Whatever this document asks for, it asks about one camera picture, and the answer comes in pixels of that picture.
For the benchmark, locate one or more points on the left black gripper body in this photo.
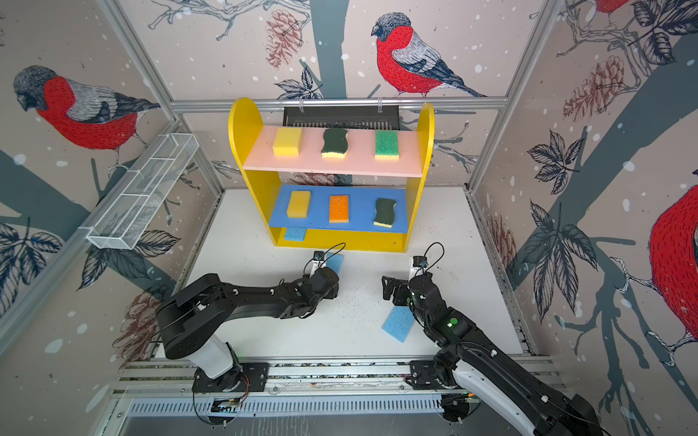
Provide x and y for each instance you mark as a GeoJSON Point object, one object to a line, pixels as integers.
{"type": "Point", "coordinates": [334, 293]}

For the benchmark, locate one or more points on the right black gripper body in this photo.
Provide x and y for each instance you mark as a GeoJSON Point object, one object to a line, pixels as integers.
{"type": "Point", "coordinates": [423, 317]}

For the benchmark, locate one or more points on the blue sponge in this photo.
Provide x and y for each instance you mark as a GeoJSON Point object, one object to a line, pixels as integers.
{"type": "Point", "coordinates": [335, 262]}
{"type": "Point", "coordinates": [399, 323]}
{"type": "Point", "coordinates": [295, 234]}

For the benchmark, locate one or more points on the dark green wavy sponge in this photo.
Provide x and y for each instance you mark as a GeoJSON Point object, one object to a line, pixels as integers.
{"type": "Point", "coordinates": [385, 214]}
{"type": "Point", "coordinates": [335, 143]}

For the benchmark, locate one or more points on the yellow orange-tinted sponge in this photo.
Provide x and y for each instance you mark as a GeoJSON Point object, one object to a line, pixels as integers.
{"type": "Point", "coordinates": [298, 205]}

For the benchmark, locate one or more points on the orange sponge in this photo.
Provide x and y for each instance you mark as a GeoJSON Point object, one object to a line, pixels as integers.
{"type": "Point", "coordinates": [338, 209]}

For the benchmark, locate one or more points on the bright green sponge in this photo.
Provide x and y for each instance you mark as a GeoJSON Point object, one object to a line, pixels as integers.
{"type": "Point", "coordinates": [386, 145]}

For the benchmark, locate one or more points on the plain yellow sponge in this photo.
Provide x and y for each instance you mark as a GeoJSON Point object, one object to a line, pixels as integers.
{"type": "Point", "coordinates": [287, 142]}

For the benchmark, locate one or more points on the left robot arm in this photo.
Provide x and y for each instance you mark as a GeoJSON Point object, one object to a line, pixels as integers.
{"type": "Point", "coordinates": [187, 322]}

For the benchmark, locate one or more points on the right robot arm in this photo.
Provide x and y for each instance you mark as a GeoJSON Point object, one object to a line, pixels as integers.
{"type": "Point", "coordinates": [468, 359]}

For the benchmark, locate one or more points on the yellow shelf unit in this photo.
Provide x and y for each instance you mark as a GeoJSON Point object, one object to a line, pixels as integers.
{"type": "Point", "coordinates": [360, 218]}

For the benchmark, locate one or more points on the black perforated metal tray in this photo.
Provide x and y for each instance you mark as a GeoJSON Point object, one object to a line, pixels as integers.
{"type": "Point", "coordinates": [346, 117]}

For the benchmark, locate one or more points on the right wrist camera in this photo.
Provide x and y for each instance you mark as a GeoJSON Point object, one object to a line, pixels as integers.
{"type": "Point", "coordinates": [419, 264]}

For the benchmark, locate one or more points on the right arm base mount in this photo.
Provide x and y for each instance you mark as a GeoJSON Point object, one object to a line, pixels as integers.
{"type": "Point", "coordinates": [427, 375]}

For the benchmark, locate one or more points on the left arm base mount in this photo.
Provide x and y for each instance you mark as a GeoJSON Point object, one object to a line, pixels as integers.
{"type": "Point", "coordinates": [247, 377]}

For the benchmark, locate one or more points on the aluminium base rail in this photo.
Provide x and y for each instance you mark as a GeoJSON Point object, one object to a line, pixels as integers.
{"type": "Point", "coordinates": [284, 376]}

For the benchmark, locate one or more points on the white wire mesh basket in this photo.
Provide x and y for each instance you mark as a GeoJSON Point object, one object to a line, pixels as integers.
{"type": "Point", "coordinates": [127, 218]}

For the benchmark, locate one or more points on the horizontal aluminium frame bar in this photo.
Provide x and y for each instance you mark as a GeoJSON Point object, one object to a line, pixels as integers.
{"type": "Point", "coordinates": [270, 105]}

